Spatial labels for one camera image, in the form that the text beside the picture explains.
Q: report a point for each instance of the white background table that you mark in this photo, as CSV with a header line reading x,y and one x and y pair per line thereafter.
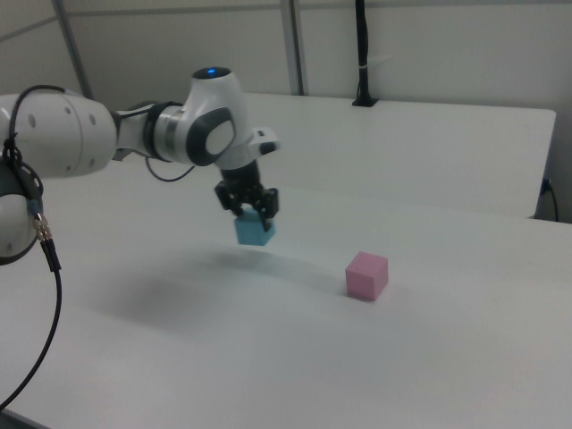
x,y
402,147

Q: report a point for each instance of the pink cube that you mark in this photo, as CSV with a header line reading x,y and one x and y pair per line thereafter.
x,y
364,277

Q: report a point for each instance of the blue cube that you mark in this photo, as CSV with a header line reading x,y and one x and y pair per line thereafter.
x,y
250,232

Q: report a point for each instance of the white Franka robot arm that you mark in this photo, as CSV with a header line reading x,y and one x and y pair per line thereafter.
x,y
67,134

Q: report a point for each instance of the grey metal wall post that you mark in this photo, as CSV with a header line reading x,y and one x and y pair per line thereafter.
x,y
296,44
76,53

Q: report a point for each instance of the black pole with base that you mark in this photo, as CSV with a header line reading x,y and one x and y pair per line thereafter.
x,y
363,44

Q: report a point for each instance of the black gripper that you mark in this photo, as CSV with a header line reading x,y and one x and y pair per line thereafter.
x,y
243,183

